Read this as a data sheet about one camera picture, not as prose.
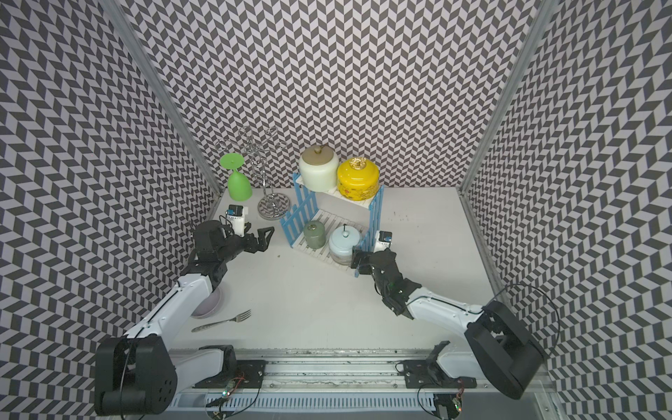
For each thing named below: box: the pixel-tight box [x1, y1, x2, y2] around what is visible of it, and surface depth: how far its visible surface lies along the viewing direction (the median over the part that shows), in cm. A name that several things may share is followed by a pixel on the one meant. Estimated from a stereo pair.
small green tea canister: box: [303, 220, 327, 250], surface depth 96 cm
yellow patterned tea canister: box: [336, 156, 380, 202], surface depth 76 cm
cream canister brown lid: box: [299, 144, 339, 193], surface depth 79 cm
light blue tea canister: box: [329, 224, 361, 266], surface depth 90 cm
